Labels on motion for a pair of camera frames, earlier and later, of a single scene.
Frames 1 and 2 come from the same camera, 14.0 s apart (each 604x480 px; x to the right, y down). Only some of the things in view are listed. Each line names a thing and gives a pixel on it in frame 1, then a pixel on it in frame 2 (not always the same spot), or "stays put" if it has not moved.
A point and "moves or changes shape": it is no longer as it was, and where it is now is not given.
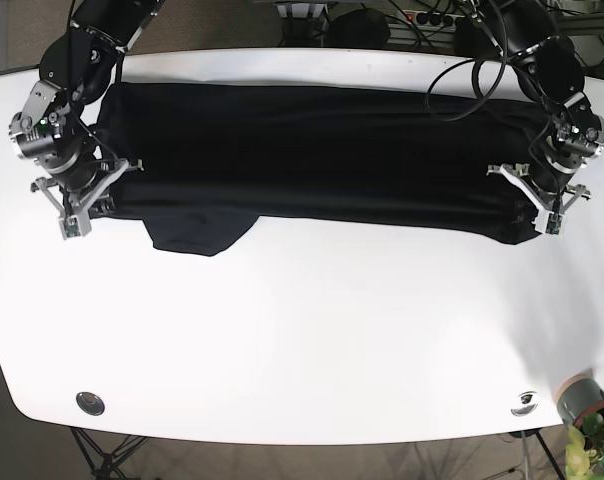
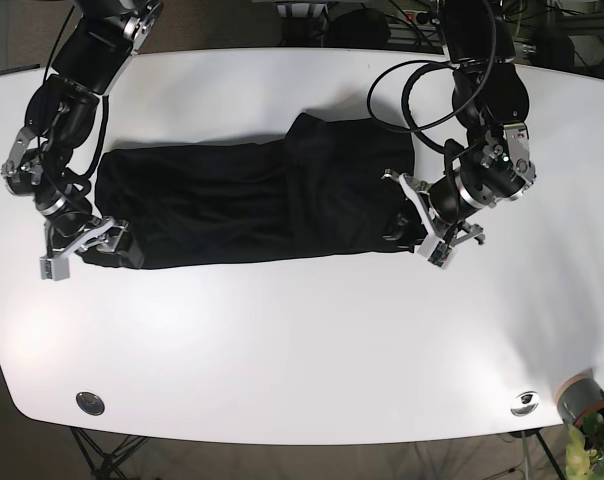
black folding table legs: x=107 y=461 stays put
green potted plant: x=594 y=448 stays put
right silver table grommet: x=525 y=404 stays put
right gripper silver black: x=74 y=203 to x=106 y=236
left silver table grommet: x=90 y=403 stays put
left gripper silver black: x=546 y=211 to x=440 y=215
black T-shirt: x=199 y=162 moves or changes shape
